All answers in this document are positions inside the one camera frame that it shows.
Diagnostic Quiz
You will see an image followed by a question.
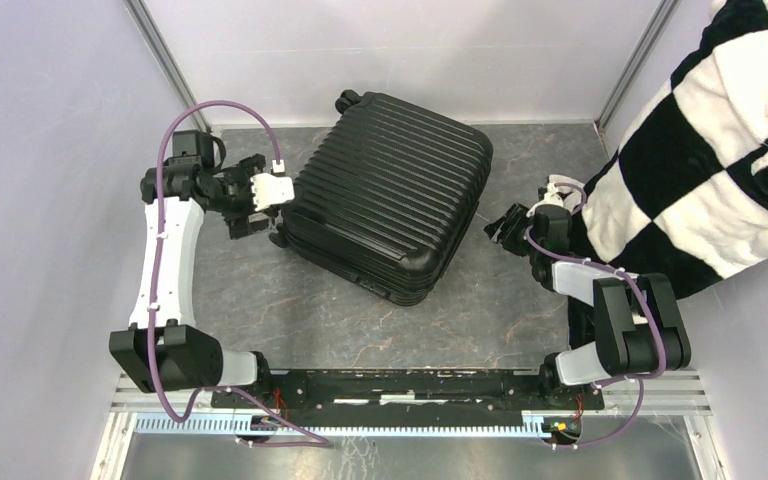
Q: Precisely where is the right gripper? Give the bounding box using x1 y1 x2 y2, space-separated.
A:
482 202 540 257

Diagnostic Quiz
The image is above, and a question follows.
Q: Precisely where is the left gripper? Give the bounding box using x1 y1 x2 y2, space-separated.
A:
208 155 277 239

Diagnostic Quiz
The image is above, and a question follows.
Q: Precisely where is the black suitcase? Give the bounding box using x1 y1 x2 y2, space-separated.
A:
270 90 494 306

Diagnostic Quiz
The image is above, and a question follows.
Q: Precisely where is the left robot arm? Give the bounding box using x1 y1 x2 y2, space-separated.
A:
109 130 274 408

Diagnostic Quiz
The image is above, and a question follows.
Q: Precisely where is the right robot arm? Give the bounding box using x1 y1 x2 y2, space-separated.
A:
484 204 692 408

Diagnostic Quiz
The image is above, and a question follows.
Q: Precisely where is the black white checkered blanket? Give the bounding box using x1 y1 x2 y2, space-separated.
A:
570 1 768 298

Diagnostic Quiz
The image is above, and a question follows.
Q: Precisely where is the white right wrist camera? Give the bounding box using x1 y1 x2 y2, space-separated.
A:
526 182 581 218

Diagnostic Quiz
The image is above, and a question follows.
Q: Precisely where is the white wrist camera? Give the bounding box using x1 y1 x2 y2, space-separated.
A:
251 160 295 212
526 182 581 218

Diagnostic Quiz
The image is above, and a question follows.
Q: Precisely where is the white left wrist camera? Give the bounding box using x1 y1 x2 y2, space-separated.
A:
251 160 295 212

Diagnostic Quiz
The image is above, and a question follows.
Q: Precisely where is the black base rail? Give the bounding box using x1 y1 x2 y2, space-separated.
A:
246 369 605 428

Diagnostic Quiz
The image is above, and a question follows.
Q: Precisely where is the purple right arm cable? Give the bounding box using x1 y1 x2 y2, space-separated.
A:
523 182 669 452

